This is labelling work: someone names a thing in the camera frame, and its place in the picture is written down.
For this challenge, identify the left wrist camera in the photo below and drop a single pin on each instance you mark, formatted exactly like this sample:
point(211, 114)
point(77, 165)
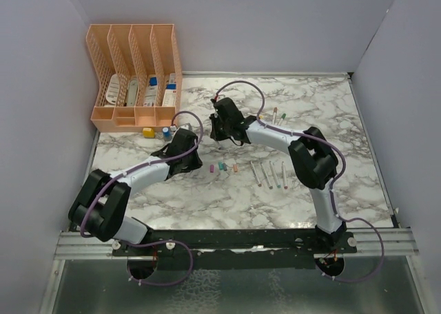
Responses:
point(186, 126)

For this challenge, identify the grey marker pen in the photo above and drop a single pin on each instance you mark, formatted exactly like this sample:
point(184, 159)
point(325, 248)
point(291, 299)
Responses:
point(266, 176)

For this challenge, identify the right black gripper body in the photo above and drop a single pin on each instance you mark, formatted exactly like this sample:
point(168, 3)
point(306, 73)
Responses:
point(220, 131)

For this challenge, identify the white remote in organizer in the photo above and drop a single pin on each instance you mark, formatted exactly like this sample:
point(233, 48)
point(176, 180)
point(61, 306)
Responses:
point(112, 91)

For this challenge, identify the blue round stamp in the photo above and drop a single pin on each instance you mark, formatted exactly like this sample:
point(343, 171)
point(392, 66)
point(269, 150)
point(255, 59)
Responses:
point(167, 134)

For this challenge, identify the magenta marker pen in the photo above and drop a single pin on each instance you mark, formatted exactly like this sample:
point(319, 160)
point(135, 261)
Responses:
point(284, 175)

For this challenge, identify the small white red box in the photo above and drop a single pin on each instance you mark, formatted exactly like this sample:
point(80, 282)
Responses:
point(172, 79)

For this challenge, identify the dark green marker pen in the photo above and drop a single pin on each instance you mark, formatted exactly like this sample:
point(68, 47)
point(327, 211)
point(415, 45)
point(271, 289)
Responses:
point(281, 119)

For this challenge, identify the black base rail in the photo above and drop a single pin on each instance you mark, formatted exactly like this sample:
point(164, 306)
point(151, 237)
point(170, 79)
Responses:
point(225, 249)

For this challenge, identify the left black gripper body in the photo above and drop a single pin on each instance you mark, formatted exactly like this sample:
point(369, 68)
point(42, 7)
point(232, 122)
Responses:
point(191, 161)

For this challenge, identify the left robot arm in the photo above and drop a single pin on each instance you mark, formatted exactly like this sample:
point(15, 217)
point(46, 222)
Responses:
point(103, 198)

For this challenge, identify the yellow rectangular stamp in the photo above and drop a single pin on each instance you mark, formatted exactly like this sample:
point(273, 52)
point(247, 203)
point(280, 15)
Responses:
point(148, 132)

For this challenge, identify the brown marker pen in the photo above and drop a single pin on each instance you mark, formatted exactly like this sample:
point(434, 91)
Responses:
point(274, 115)

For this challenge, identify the teal marker pen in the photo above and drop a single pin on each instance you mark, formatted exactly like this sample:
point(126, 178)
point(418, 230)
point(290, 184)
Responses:
point(274, 174)

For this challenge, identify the peach marker pen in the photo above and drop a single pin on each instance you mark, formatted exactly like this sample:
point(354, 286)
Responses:
point(253, 168)

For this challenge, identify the peach plastic desk organizer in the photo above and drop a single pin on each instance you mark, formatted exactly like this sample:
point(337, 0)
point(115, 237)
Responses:
point(132, 51)

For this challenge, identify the grey stapler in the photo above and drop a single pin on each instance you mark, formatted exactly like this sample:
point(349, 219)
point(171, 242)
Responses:
point(132, 89)

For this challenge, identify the white paper packet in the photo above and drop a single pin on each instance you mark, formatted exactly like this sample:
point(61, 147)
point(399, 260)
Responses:
point(151, 93)

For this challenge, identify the white cardboard box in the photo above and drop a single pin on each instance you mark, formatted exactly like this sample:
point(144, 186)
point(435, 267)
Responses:
point(170, 94)

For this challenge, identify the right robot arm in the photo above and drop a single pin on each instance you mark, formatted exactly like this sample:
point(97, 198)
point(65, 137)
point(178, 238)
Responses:
point(315, 163)

